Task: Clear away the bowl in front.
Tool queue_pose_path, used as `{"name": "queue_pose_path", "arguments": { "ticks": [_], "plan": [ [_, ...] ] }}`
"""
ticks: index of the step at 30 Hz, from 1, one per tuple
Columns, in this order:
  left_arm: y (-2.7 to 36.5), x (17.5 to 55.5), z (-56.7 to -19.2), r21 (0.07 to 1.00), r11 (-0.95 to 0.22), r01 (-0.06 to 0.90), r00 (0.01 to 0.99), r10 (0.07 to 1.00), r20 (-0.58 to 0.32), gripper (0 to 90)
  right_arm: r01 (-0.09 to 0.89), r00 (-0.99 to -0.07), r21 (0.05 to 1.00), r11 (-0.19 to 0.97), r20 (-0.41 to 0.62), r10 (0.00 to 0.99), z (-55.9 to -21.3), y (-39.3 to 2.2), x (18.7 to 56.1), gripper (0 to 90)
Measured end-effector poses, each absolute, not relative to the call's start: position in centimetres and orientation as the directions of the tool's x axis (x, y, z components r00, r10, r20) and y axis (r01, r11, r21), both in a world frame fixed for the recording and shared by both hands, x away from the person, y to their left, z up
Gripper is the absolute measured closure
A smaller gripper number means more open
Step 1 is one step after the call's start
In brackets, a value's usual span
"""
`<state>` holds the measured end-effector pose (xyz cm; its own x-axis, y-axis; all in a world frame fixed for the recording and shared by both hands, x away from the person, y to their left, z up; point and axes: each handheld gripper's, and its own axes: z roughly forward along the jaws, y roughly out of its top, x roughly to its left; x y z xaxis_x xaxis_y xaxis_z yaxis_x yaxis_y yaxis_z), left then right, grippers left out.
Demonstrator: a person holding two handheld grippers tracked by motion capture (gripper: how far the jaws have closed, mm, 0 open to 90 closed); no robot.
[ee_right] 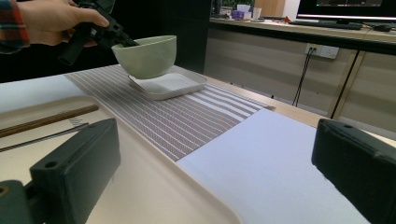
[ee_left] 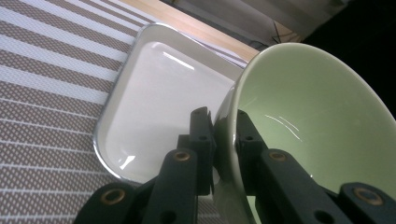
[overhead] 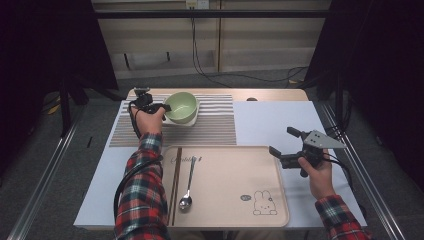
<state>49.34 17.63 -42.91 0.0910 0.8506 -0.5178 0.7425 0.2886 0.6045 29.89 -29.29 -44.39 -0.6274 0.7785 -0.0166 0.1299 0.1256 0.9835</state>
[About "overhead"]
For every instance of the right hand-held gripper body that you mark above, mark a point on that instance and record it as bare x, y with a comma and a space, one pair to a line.
313, 150

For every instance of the white wall socket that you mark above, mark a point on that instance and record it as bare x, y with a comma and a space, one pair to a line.
197, 3

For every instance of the wooden cabinet with monitor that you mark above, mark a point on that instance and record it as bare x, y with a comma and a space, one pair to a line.
266, 36

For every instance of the black horizontal bar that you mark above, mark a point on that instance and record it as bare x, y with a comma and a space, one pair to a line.
233, 13

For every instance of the black metal stand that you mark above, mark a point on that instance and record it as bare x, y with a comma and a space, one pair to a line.
65, 106

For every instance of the person's left hand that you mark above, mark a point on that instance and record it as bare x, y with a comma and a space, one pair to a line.
150, 123

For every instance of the white square plate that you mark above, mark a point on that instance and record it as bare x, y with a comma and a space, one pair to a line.
188, 124

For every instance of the beige tray with rabbit print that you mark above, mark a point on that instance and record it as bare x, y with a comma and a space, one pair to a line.
230, 180

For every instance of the metal floor rail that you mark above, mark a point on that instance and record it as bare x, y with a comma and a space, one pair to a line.
43, 186
373, 186

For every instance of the metal spoon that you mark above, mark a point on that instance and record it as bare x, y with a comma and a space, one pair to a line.
189, 180

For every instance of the dark curtain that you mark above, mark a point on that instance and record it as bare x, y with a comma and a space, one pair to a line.
383, 50
43, 43

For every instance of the yellow floor tape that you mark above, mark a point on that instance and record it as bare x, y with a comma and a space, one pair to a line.
54, 108

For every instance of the green bowl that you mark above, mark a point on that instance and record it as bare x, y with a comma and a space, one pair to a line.
181, 106

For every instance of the striped placemat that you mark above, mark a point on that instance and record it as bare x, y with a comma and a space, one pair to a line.
210, 128

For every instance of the person's right hand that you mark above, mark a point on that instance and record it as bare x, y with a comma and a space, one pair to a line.
318, 180

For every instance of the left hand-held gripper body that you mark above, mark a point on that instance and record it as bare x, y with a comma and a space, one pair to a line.
145, 100

